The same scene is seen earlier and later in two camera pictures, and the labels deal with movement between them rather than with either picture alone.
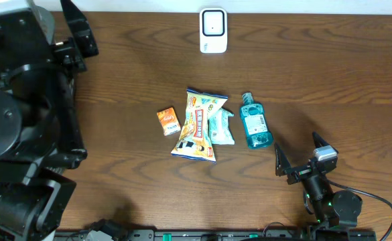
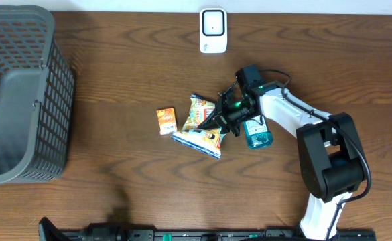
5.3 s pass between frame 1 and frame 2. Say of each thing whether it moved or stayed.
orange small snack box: stayed
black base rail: stayed
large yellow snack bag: moved
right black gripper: moved
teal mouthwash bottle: stayed
